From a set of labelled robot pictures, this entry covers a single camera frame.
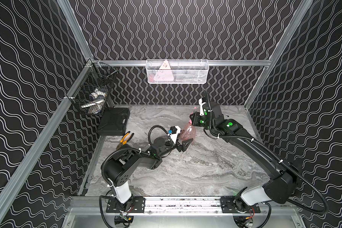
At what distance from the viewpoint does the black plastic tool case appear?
3.32 feet

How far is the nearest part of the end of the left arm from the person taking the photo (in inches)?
27.1

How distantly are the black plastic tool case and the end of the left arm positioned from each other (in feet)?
1.35
